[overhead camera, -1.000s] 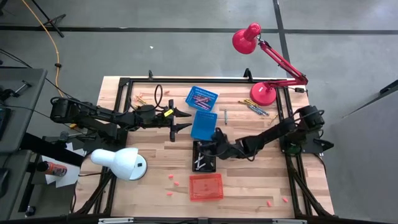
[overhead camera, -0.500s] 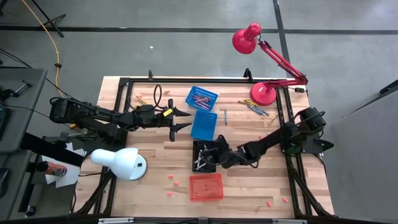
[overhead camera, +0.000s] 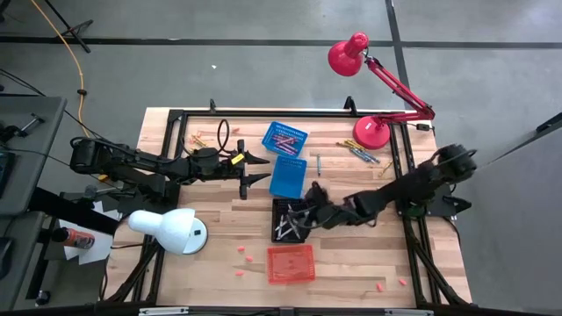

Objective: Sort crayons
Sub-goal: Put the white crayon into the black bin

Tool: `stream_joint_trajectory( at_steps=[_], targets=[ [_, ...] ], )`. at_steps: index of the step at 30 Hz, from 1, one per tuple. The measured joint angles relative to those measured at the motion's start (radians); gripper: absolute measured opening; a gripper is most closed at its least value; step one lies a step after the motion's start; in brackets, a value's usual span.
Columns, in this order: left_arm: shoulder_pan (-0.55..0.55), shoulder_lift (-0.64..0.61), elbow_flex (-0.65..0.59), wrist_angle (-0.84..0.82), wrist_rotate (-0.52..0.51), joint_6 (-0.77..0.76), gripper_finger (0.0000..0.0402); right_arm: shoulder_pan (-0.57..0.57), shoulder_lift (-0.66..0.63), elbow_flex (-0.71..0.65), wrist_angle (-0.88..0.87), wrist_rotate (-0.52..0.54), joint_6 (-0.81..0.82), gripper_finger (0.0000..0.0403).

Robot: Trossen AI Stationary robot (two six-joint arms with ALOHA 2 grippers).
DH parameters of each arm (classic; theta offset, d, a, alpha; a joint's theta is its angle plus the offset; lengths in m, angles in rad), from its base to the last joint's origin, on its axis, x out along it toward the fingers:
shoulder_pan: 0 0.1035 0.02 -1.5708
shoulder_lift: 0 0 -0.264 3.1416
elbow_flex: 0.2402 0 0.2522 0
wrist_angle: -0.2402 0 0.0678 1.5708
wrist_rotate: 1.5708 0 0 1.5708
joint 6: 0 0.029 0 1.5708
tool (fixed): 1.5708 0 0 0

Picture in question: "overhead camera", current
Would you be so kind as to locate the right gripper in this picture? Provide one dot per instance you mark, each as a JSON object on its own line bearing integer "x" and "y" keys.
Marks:
{"x": 333, "y": 210}

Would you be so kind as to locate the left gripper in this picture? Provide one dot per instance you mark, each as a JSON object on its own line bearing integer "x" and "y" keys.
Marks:
{"x": 215, "y": 164}

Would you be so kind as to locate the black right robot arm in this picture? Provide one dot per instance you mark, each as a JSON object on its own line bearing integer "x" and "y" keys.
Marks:
{"x": 408, "y": 186}

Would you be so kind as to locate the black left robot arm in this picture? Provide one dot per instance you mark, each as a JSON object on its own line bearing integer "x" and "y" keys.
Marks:
{"x": 140, "y": 160}

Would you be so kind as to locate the black plastic basket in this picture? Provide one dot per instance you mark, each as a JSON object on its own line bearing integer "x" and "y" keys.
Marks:
{"x": 275, "y": 206}

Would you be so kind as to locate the blue plastic basket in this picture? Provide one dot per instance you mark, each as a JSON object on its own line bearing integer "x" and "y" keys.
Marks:
{"x": 268, "y": 140}
{"x": 287, "y": 180}

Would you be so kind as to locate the orange plastic basket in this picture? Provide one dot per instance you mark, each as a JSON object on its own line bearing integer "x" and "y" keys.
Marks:
{"x": 290, "y": 274}

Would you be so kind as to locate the white desk lamp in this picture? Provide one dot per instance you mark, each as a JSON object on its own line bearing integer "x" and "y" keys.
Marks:
{"x": 167, "y": 226}

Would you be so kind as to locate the red desk lamp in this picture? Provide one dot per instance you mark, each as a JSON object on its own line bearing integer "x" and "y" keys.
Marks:
{"x": 372, "y": 131}

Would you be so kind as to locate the grey round knob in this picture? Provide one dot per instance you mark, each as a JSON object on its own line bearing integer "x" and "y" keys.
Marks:
{"x": 90, "y": 191}

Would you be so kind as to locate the white paper sheets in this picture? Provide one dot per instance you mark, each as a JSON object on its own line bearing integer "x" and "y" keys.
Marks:
{"x": 94, "y": 252}

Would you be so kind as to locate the orange bottle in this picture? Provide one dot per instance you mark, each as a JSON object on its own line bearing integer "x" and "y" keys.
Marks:
{"x": 81, "y": 239}

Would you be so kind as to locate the black flat bar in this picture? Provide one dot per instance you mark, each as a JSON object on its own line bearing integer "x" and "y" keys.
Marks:
{"x": 66, "y": 208}

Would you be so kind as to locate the grey side table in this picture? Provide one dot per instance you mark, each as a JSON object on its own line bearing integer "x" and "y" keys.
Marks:
{"x": 30, "y": 175}

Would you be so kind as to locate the black tripod stand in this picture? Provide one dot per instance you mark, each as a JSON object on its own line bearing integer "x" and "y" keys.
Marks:
{"x": 70, "y": 30}

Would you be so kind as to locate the black round knob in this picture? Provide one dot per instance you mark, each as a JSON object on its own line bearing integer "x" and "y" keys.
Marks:
{"x": 41, "y": 297}

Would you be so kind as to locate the dark grey metal bar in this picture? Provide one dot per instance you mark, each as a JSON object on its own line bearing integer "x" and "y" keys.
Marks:
{"x": 549, "y": 127}

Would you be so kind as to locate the silver metal bracket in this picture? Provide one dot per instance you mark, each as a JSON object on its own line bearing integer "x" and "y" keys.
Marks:
{"x": 162, "y": 311}
{"x": 408, "y": 312}

